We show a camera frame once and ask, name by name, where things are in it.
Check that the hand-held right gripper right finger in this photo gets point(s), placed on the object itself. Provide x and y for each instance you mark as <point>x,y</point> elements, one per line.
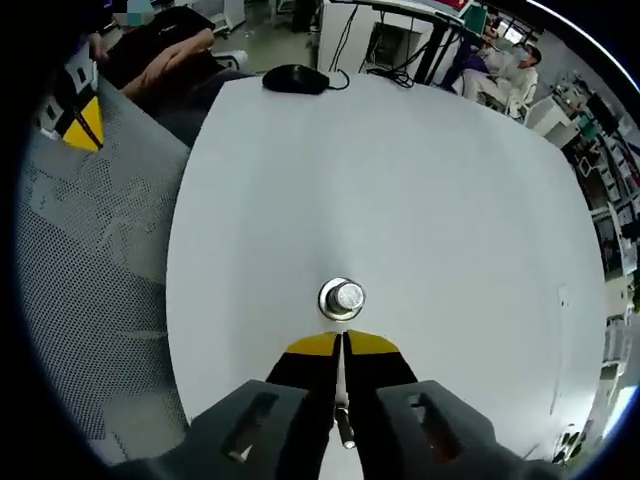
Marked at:
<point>385,365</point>

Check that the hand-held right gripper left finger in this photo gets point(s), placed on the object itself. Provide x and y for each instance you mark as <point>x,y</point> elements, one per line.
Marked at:
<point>300,370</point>

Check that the large steel washer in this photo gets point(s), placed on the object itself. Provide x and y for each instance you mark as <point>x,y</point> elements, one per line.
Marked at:
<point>323,300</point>
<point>345,430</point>

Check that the grey mesh office chair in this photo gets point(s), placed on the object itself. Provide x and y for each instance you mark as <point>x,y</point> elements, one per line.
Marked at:
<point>90,250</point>

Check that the black computer mouse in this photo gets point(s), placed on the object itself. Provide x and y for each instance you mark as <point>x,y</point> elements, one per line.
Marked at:
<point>292,80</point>

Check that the white office desk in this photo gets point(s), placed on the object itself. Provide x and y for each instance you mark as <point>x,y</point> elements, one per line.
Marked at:
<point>345,30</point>

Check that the shelf with white bins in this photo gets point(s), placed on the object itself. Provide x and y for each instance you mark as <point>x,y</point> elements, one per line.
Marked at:
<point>620,210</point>

